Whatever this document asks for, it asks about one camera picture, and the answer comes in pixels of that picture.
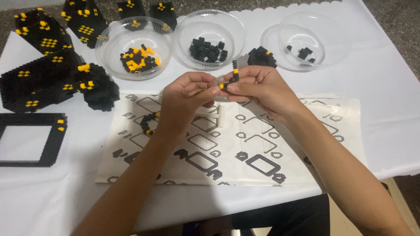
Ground person's right hand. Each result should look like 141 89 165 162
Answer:
219 65 306 125

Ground person's left hand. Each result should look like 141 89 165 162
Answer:
157 72 221 145

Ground black yellow brick strip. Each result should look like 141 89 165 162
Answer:
219 60 240 90

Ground black brick lump yellow stud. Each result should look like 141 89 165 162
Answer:
247 46 278 69

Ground clear plastic bowl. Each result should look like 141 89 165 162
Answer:
278 12 352 71
260 24 326 72

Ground white T-shaped brick tool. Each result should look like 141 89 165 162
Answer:
196 105 226 128

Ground small cluster of black bricks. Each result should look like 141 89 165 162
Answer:
286 45 316 64

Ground pile of black yellow bricks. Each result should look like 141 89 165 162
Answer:
120 44 162 73

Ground printed instruction sheet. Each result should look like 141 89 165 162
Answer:
95 93 368 187

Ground clear bowl with black bricks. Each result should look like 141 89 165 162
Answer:
173 9 248 71

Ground clear bowl with mixed bricks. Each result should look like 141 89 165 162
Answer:
95 16 174 81

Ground rounded black brick block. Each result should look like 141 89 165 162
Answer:
76 62 121 112

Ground small black brick panel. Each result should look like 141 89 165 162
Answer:
117 0 147 32
149 2 178 32

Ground white tablecloth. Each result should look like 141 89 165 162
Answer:
0 0 420 236

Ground flat black brick panel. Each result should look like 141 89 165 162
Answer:
60 0 109 49

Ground person's black shorts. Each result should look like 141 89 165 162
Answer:
181 193 331 236

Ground large black brick box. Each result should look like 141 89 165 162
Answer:
0 49 84 114

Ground black brick block yellow diamonds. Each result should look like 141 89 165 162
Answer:
13 7 75 57

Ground black yellow brick ring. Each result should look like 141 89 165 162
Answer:
140 112 161 136

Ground black rectangular brick frame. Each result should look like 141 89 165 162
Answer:
0 113 68 168

